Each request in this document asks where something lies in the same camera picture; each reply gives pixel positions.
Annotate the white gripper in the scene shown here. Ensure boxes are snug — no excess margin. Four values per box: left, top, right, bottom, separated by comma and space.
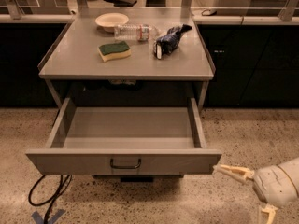
213, 164, 299, 224

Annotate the grey top drawer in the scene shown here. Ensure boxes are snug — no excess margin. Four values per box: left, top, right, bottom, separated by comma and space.
26, 98, 221, 176

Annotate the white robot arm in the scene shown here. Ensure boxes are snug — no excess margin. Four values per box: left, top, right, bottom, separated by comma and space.
213, 158, 299, 224

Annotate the grey metal cabinet table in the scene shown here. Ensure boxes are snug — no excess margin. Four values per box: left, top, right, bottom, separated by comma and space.
36, 7, 217, 183

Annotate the dark blue snack bag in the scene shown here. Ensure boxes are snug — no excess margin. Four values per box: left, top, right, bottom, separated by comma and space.
153, 24, 192, 60

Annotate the clear plastic water bottle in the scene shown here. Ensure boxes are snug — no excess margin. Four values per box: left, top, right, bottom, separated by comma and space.
114, 24, 161, 42

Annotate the green and yellow sponge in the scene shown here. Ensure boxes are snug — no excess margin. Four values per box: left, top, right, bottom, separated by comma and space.
98, 41, 131, 62

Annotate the cream shallow bowl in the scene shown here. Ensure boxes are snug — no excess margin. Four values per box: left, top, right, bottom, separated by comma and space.
95, 13, 129, 33

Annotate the black office chair seat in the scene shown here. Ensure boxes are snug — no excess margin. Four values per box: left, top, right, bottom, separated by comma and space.
104, 0, 137, 7

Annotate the black drawer handle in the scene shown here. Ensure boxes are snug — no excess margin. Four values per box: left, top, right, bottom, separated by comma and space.
109, 159, 142, 170

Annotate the black cable on counter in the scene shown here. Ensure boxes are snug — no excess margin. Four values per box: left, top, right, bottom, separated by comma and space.
200, 8, 217, 17

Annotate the black floor cable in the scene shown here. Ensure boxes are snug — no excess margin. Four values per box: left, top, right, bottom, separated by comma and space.
27, 174, 73, 224

